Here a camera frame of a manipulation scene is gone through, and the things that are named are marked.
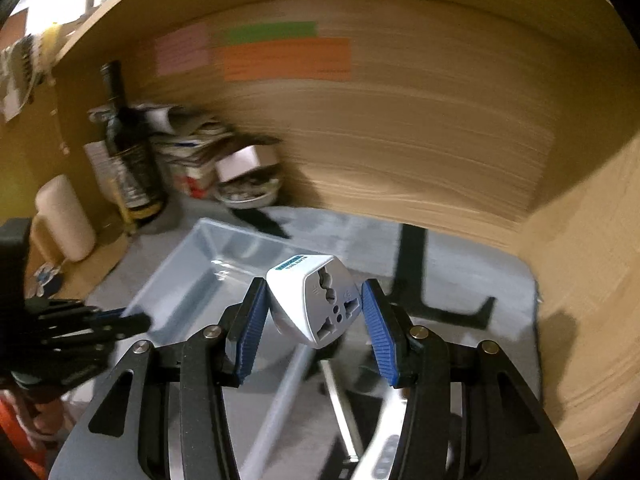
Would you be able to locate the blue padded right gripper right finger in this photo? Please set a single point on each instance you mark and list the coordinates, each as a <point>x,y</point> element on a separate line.
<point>505,433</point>

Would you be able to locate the white travel plug adapter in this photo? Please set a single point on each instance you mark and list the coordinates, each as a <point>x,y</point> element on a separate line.
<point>314,299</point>

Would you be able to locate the clear plastic storage bin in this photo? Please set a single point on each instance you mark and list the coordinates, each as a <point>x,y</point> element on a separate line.
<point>275,416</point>

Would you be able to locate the green paper note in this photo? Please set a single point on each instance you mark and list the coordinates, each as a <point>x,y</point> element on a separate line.
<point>261,32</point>

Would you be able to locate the grey black patterned mat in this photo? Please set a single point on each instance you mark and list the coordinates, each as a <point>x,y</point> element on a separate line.
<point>463,291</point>

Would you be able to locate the stack of books and papers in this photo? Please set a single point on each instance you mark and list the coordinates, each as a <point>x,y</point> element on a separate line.
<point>188,142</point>

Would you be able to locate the silver metal cylinder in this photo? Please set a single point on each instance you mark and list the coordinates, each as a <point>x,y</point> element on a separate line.
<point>342,409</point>

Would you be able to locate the white bowl of stones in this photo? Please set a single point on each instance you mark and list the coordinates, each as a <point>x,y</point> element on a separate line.
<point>249,192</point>

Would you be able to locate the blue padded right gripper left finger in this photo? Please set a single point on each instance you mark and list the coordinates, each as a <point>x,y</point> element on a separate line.
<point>123,433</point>

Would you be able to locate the white folded card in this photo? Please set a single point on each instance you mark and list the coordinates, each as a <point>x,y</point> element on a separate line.
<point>245,161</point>

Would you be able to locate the pink paper note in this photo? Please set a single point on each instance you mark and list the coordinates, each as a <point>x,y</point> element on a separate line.
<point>184,49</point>

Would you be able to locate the white handheld massager device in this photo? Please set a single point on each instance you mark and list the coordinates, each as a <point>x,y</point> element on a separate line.
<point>378,459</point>

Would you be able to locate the orange sleeve left forearm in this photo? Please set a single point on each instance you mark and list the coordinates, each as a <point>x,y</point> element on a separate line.
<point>29,433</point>

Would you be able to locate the beige thermos bottle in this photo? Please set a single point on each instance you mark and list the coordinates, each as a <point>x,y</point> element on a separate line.
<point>61,229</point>

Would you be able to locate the dark elephant label wine bottle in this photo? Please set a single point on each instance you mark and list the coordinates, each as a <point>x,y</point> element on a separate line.
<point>127,142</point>

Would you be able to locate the orange paper note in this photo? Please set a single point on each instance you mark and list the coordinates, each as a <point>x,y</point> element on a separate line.
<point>304,58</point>

